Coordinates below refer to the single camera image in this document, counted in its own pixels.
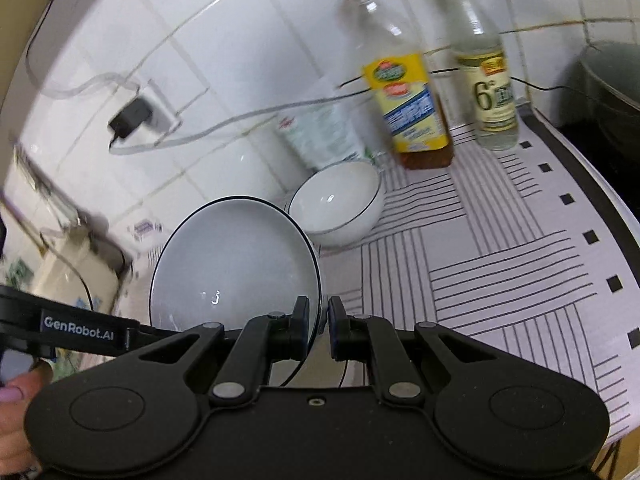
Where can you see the white salt bag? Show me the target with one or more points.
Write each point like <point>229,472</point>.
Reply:
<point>320,135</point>

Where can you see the clear vinegar bottle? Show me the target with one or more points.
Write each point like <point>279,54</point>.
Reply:
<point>487,85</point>

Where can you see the black wok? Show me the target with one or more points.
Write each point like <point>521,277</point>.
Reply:
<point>612,95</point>

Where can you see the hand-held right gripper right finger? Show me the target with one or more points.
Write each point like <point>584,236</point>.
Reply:
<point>336,330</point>

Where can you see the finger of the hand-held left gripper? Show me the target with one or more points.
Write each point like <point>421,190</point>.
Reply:
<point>155,331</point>

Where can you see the white wall socket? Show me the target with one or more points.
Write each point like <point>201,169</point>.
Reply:
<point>160,105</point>

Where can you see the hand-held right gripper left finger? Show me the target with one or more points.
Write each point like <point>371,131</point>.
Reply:
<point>300,327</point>

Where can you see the amber cooking wine bottle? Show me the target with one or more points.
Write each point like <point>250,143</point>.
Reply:
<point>405,95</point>

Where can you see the person's left hand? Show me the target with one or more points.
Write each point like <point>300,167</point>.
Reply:
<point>14,410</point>

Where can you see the black gas stove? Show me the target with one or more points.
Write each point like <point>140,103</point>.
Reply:
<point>605,170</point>

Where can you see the small white wall label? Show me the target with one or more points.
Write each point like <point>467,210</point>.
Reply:
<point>145,230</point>

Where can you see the pink striped tablecloth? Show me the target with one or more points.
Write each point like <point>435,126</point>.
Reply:
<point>475,270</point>

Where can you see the white rice cooker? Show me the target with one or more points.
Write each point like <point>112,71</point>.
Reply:
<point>65,265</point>

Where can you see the black power adapter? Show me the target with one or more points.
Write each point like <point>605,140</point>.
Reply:
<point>130,119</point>

